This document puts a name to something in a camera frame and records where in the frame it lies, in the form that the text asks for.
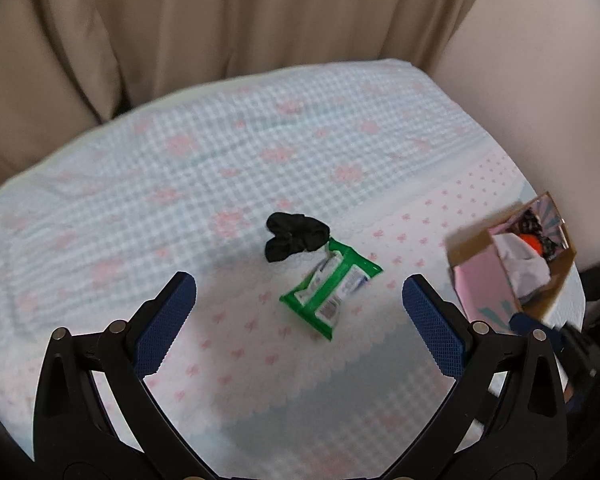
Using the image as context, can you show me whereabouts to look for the black sock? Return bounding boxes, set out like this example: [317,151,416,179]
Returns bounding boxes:
[265,211,331,263]

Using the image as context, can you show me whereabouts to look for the checkered floral bed sheet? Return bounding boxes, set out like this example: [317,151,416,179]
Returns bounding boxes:
[0,58,588,480]

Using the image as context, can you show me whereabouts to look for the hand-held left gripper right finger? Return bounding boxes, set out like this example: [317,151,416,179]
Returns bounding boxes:
[380,274,568,480]

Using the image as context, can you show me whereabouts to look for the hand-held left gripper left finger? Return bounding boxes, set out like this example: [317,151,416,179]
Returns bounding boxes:
[32,271,217,480]

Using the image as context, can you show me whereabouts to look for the pink cardboard box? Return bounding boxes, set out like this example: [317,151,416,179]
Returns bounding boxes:
[446,191,578,333]

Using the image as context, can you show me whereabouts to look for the black patterned scrunchie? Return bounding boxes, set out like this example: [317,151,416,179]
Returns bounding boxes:
[517,209,561,261]

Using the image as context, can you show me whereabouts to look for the white cloth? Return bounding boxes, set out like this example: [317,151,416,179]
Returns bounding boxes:
[495,234,551,301]

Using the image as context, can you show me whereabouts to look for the beige pleated curtain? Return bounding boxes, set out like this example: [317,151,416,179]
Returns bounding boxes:
[0,0,481,193]

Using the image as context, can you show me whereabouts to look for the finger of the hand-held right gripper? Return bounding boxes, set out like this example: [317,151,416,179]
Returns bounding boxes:
[555,321,600,380]
[509,311,561,337]

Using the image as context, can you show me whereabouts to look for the green wet wipes packet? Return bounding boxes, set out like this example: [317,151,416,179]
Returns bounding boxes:
[279,238,384,342]

